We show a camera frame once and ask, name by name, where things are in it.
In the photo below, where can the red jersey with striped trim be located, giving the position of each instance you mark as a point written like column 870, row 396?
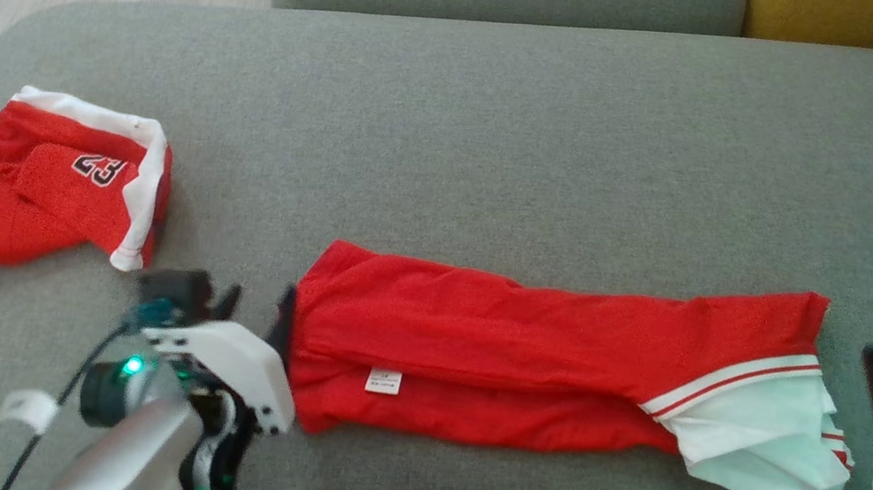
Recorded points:
column 520, row 332

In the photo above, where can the red shorts with white trim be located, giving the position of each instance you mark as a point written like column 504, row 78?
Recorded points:
column 3, row 205

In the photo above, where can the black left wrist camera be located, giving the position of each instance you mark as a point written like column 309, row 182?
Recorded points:
column 177, row 289

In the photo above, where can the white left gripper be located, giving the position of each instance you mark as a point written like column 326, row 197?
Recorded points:
column 237, row 358

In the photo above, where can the grey sofa seat cushion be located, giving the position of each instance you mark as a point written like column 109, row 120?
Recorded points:
column 462, row 151

